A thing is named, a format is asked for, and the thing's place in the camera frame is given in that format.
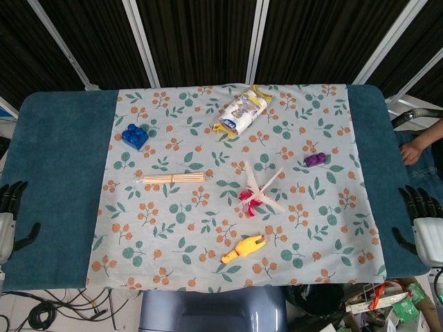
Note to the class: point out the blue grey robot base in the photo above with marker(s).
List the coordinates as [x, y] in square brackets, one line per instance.
[207, 311]

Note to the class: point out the black waste bin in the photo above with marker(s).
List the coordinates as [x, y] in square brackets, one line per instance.
[315, 301]

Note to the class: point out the yellow rubber chicken toy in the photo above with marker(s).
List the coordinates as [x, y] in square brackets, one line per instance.
[242, 249]

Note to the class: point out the bare bystander forearm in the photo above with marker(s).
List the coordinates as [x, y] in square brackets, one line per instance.
[432, 133]

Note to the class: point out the bundle of wooden sticks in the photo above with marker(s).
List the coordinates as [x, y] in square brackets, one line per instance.
[173, 178]

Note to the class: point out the blue toy building block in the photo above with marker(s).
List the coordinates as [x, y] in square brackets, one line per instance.
[133, 138]

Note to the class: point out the blue jeans leg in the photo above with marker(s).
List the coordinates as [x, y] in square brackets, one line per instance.
[427, 176]

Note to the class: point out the left black grey robot hand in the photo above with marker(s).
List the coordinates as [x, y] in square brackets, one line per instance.
[7, 231]

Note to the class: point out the purple toy block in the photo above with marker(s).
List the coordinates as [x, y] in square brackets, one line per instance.
[315, 161]

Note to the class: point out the floral leaf print tablecloth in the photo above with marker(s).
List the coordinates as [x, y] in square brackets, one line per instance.
[207, 224]

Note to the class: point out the black chair armrest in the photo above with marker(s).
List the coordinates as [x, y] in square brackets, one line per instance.
[415, 114]

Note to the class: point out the bare bystander hand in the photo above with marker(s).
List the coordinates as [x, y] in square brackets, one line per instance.
[413, 152]

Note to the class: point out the right black grey robot hand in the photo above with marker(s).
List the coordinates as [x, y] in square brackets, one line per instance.
[431, 238]

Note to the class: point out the white yellow snack bag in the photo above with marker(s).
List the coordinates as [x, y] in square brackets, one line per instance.
[242, 112]

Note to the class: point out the green plastic packet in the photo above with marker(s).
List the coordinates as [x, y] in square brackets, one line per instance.
[417, 292]
[406, 311]

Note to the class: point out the aluminium partition frame post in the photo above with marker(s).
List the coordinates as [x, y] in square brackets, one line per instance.
[7, 107]
[64, 48]
[143, 45]
[387, 41]
[256, 41]
[415, 76]

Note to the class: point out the white feather toy red tip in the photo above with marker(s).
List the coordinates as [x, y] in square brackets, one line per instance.
[252, 204]

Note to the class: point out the teal fleece table cover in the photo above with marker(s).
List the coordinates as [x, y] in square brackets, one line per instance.
[59, 173]

